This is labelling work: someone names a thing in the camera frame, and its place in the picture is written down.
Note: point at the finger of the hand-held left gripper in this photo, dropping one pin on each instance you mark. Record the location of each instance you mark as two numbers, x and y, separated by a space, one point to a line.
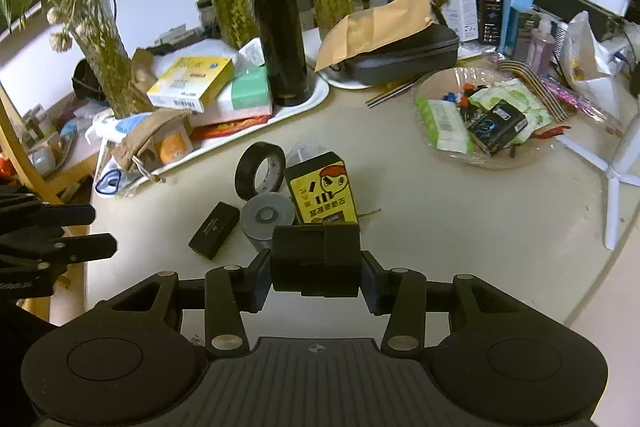
95 246
70 214

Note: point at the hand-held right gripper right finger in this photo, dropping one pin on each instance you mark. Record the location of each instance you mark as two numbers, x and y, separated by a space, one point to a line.
372 282

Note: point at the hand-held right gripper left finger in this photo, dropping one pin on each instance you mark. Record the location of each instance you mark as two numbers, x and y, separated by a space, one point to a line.
260 279

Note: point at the blue white plastic packet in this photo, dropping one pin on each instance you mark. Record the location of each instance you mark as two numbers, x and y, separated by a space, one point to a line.
109 181

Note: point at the grey tape roll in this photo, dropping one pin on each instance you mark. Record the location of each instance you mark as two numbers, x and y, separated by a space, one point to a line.
260 214

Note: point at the flat black box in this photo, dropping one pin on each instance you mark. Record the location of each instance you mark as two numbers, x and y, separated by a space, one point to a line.
214 231

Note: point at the wooden shelf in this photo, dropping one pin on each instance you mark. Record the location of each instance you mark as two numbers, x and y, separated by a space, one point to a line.
25 157

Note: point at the yellow black box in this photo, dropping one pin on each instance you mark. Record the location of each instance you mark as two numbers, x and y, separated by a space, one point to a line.
320 192

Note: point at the black tape roll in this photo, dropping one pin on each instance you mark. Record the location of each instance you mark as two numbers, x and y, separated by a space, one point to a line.
243 174

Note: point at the orange round item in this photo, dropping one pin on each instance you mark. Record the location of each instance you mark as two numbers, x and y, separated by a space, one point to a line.
175 146

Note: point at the black bag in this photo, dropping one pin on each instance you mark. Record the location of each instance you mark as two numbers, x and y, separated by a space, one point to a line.
87 82

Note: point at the red flat packet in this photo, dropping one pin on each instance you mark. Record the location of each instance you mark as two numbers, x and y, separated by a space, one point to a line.
225 125

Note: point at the woven basket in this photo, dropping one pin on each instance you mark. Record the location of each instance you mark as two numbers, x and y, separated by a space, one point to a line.
480 163

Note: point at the large glass vase with stems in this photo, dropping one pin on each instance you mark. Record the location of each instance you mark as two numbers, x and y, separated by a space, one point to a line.
112 57

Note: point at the white pink tissue pack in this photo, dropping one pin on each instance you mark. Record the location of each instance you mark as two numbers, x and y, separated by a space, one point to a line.
235 114

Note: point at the bright green wipes pack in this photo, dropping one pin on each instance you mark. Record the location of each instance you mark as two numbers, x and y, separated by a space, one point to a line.
445 122

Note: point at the white plastic tray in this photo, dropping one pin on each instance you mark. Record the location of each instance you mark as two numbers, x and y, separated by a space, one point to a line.
300 107

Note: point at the yellow white carton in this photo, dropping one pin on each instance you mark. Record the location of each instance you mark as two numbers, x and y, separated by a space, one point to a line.
192 82

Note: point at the green tissue pack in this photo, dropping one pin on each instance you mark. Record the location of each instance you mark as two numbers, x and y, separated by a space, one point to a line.
250 87

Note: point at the black blue packet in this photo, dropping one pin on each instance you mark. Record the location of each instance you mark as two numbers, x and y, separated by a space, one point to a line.
495 127

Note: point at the white round plate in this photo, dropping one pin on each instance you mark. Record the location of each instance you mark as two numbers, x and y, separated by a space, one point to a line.
345 82

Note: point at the pile of small colourful connectors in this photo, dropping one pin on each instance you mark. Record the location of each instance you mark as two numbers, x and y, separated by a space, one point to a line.
457 94

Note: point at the white printed packet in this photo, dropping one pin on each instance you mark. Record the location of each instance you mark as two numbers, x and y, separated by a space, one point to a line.
251 53

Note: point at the pale green wipes pack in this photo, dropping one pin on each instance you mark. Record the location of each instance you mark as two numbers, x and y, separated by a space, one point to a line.
510 102

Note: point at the black oval case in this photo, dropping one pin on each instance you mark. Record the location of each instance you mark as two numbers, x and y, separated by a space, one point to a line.
400 57

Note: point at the black thermos bottle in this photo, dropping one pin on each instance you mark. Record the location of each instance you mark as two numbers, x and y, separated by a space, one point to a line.
280 32

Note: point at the brown paper envelope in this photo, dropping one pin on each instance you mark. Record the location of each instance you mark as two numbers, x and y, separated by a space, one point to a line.
380 27

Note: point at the white tripod stand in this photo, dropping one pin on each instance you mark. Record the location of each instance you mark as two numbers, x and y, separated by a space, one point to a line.
620 167

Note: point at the pink glitter stick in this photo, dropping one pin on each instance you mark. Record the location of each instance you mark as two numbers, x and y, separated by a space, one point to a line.
585 99

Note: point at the pink bottle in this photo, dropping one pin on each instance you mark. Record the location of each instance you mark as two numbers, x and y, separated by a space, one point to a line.
540 47

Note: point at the tall white carton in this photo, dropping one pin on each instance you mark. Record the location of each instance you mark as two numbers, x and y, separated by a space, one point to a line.
462 7

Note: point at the tall black carton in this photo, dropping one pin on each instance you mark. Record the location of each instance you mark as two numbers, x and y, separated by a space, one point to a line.
492 14

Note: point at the tall blue carton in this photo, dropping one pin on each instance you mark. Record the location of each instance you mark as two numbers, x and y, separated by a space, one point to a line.
517 24

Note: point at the white plastic bag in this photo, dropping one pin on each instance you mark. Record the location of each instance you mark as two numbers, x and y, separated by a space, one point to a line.
595 57

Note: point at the black electronics box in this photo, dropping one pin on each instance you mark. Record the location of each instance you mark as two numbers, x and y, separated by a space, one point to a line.
575 7

